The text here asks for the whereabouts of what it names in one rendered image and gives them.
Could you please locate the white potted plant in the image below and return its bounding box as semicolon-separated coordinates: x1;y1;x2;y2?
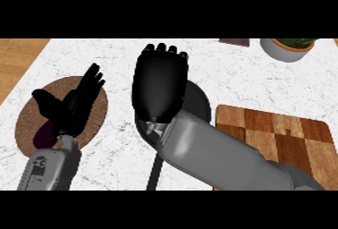
259;38;319;64

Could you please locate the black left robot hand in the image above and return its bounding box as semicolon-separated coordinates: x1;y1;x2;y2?
32;63;107;139

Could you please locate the round brown placemat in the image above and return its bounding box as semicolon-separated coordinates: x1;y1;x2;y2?
14;75;110;158

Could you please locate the checkered wooden cutting board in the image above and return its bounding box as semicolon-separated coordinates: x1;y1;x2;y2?
213;104;338;191

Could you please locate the dark brown flat object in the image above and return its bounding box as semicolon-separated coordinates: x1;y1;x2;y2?
219;38;251;47

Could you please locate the black frying pan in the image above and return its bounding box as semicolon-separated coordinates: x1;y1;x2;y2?
133;80;213;191

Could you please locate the dark purple eggplant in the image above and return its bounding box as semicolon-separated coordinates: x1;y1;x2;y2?
33;122;58;149

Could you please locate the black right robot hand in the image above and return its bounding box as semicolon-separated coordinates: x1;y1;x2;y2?
132;42;191;124

